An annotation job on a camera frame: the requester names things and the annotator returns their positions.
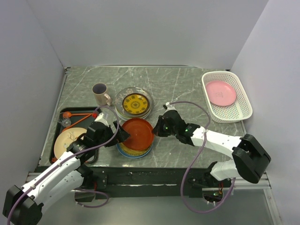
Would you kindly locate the pink ceramic mug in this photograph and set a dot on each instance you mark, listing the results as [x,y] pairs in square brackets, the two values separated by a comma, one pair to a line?
[100,94]

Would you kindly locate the white perforated plastic bin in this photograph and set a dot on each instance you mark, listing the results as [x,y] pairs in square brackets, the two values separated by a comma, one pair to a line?
[241,109]

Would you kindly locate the clear glass plate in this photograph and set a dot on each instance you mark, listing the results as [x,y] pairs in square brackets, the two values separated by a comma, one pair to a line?
[131,90]

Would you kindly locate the cream painted plate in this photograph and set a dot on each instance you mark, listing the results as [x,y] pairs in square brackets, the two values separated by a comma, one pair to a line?
[65,139]

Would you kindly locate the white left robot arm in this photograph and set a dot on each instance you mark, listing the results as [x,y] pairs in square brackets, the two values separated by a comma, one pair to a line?
[24,205]

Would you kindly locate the black table front frame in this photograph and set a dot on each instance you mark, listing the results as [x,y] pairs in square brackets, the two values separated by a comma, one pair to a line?
[151,182]

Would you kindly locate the pink plastic plate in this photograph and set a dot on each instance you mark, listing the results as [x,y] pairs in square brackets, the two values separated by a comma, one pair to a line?
[220,93]

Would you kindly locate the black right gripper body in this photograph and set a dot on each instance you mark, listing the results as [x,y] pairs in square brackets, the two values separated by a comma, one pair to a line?
[169,131]

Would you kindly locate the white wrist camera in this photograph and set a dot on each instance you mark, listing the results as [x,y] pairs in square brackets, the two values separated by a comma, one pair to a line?
[167,106]
[102,117]

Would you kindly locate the blue plastic plate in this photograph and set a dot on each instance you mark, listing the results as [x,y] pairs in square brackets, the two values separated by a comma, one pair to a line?
[128,156]

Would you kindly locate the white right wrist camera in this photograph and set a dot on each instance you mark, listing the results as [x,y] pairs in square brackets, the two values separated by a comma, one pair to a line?
[167,106]

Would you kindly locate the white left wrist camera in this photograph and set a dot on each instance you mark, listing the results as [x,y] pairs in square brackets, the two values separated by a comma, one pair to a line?
[102,117]

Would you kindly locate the woven bamboo plate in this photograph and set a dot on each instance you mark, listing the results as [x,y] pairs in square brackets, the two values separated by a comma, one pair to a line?
[132,152]

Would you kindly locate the yellow patterned plate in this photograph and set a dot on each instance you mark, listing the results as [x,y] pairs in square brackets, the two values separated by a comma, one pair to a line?
[135,104]

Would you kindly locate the orange plastic chopsticks tool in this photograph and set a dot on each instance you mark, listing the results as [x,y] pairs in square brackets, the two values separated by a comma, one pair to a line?
[75,117]

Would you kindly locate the black plastic tray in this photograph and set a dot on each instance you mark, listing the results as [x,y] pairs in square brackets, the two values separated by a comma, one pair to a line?
[59,128]

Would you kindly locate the clear glass small object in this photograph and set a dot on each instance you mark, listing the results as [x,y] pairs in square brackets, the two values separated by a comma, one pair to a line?
[65,122]

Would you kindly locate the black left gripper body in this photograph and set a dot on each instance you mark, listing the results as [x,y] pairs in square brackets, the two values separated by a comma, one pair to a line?
[107,135]

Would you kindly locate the red-brown scalloped plate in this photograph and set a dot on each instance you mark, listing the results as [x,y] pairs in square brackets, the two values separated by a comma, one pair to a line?
[141,136]

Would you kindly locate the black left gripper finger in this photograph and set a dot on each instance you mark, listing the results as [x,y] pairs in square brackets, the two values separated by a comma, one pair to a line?
[116,140]
[121,131]

